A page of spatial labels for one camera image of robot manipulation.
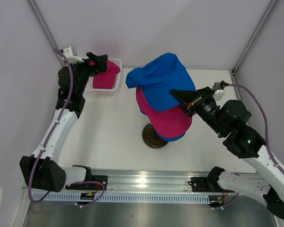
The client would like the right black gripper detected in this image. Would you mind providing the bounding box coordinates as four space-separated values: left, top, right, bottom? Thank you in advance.
169 87 227 137

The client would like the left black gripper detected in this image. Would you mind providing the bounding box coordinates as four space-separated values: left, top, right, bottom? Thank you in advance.
67 52 107 96

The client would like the pink baseball cap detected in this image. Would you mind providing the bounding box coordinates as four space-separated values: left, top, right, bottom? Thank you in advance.
136 87 193 138

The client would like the blue baseball cap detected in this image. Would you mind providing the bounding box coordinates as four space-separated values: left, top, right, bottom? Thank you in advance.
155 131 185 142

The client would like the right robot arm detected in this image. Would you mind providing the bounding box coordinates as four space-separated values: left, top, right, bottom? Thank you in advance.
170 87 284 220

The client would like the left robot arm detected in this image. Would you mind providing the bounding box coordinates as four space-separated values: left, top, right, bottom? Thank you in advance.
19 50 108 192

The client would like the white plastic basket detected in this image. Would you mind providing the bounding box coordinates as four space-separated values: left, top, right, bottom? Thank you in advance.
86 58 122 96

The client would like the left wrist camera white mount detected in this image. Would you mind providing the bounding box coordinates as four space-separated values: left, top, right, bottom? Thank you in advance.
61 44 84 65

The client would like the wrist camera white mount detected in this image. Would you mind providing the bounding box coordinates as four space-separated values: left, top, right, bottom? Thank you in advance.
61 44 84 65
212 81 229 101

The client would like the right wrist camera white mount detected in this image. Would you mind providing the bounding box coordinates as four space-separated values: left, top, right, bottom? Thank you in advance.
212 81 229 101

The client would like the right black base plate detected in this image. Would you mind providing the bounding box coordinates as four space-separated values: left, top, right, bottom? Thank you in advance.
187 177 220 192

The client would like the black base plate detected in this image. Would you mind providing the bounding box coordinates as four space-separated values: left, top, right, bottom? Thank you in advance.
65 175 108 191
187 177 220 192

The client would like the white slotted cable duct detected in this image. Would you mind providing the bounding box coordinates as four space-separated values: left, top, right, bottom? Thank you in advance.
44 192 210 204

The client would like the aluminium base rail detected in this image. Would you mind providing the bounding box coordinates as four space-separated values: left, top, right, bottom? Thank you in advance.
21 168 279 195

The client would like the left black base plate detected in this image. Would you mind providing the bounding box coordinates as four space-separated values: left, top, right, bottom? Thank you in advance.
65 175 108 191

